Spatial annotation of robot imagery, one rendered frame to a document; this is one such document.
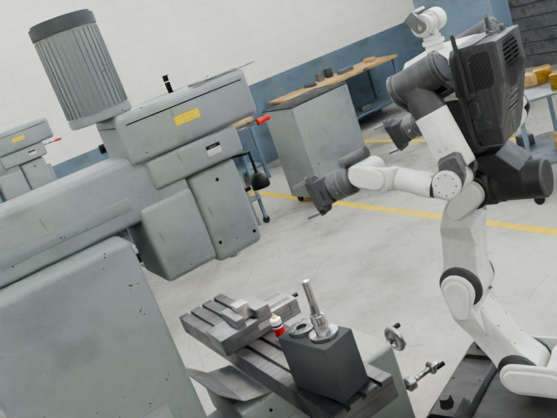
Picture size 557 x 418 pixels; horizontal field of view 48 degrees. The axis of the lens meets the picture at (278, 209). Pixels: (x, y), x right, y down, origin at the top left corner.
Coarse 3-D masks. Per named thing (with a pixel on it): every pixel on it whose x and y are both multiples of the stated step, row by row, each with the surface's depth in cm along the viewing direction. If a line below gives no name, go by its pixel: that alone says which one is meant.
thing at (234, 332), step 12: (264, 300) 256; (276, 300) 253; (288, 300) 249; (228, 312) 248; (276, 312) 245; (288, 312) 248; (300, 312) 251; (228, 324) 247; (240, 324) 239; (252, 324) 241; (264, 324) 244; (216, 336) 241; (228, 336) 237; (240, 336) 239; (252, 336) 242; (216, 348) 246; (228, 348) 237
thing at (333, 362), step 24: (288, 336) 196; (312, 336) 188; (336, 336) 186; (288, 360) 199; (312, 360) 188; (336, 360) 184; (360, 360) 190; (312, 384) 195; (336, 384) 185; (360, 384) 190
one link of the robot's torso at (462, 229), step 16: (464, 192) 187; (480, 192) 184; (448, 208) 192; (464, 208) 189; (480, 208) 203; (448, 224) 195; (464, 224) 192; (480, 224) 199; (448, 240) 201; (464, 240) 198; (480, 240) 200; (448, 256) 204; (464, 256) 201; (480, 256) 202; (448, 272) 205; (464, 272) 201; (480, 272) 202; (480, 288) 201
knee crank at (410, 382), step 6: (426, 366) 260; (432, 366) 258; (438, 366) 261; (420, 372) 257; (426, 372) 257; (432, 372) 259; (408, 378) 253; (414, 378) 255; (420, 378) 256; (408, 384) 253; (414, 384) 252; (408, 390) 256
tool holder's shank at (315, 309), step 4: (304, 280) 184; (308, 280) 183; (304, 284) 183; (308, 284) 183; (304, 288) 183; (308, 288) 183; (304, 292) 185; (308, 292) 184; (312, 292) 184; (308, 296) 184; (312, 296) 184; (308, 300) 185; (312, 300) 184; (316, 300) 186; (312, 304) 185; (316, 304) 185; (312, 308) 185; (316, 308) 185; (312, 312) 185; (316, 312) 185
